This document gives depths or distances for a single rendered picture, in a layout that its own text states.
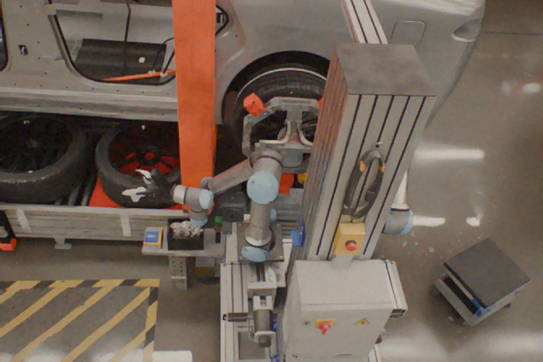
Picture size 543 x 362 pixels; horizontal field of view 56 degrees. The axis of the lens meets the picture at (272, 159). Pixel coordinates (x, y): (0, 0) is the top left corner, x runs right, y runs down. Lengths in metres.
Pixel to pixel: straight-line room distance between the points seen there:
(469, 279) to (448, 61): 1.27
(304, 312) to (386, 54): 0.92
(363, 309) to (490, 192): 2.58
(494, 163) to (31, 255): 3.55
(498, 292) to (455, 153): 1.55
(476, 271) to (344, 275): 1.50
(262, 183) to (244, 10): 1.09
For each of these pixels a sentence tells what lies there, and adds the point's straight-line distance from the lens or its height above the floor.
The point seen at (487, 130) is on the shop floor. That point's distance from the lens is 4.90.
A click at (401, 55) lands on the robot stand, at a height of 2.03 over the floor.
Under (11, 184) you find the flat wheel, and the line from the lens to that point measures 3.35.
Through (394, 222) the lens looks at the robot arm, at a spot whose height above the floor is 1.02.
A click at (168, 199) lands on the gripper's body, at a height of 1.19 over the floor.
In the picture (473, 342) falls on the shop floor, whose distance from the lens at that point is 3.50.
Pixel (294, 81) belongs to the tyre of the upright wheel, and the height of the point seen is 1.17.
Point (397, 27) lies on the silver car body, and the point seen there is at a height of 1.50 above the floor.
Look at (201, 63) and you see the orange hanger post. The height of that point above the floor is 1.56.
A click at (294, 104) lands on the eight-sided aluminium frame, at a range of 2.75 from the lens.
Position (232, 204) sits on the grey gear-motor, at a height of 0.40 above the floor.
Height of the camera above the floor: 2.85
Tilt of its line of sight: 45 degrees down
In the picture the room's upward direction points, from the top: 8 degrees clockwise
